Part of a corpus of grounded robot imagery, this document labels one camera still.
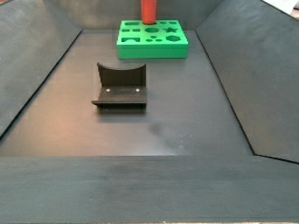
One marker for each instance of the red oval cylinder peg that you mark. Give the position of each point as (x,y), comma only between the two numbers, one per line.
(149,11)

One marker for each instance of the black curved fixture stand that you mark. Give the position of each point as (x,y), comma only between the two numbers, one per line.
(122,86)

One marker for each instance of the green shape sorter block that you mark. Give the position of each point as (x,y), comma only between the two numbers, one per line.
(152,41)

